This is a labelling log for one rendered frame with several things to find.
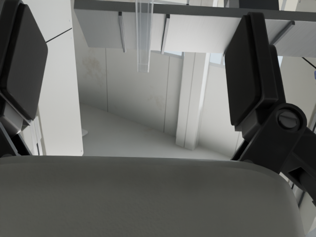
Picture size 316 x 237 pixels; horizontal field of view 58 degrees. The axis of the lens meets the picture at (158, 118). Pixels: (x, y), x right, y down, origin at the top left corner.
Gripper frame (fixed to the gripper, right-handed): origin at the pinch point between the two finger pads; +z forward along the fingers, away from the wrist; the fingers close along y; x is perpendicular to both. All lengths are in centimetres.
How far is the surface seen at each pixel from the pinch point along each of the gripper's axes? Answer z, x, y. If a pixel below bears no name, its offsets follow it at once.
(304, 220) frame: -3, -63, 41
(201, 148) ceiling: 119, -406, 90
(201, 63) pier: 202, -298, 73
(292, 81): 38, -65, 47
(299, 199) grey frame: 2, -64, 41
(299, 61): 42, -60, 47
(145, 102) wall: 198, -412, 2
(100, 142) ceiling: 127, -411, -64
